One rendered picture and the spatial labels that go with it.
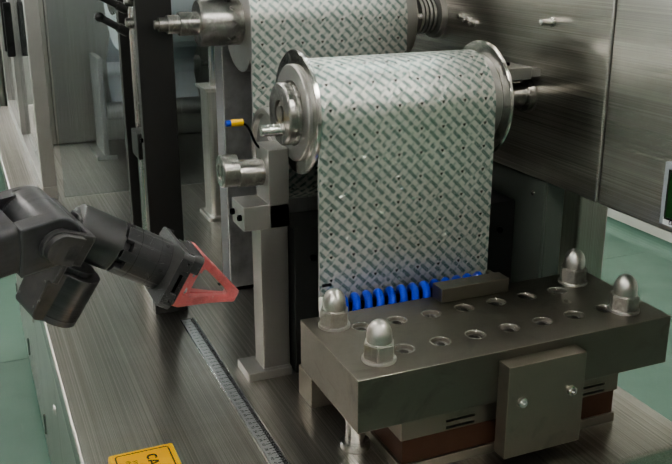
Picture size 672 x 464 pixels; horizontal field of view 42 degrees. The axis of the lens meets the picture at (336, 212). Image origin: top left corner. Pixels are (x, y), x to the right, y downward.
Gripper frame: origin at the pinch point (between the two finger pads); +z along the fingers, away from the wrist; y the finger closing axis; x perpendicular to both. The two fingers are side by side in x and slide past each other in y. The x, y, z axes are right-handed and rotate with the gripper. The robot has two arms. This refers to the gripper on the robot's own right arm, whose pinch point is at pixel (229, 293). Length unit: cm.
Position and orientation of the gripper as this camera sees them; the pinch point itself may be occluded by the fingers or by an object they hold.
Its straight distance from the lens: 102.3
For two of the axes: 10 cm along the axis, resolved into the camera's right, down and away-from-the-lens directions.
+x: 4.8, -8.8, -0.6
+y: 4.0, 2.8, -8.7
